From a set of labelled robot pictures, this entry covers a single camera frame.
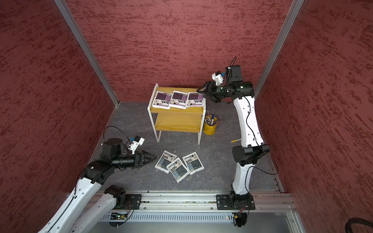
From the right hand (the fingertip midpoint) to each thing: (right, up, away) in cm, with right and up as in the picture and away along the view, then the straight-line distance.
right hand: (199, 95), depth 71 cm
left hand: (-22, -33, -4) cm, 40 cm away
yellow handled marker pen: (+26, -28, +27) cm, 46 cm away
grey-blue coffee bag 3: (-3, -39, +16) cm, 43 cm away
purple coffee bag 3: (-2, -2, +3) cm, 4 cm away
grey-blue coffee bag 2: (-12, -42, +13) cm, 46 cm away
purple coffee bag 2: (-10, -2, +3) cm, 11 cm away
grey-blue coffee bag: (-21, -37, +18) cm, 46 cm away
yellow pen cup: (+9, -17, +26) cm, 32 cm away
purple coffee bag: (-19, -2, +4) cm, 20 cm away
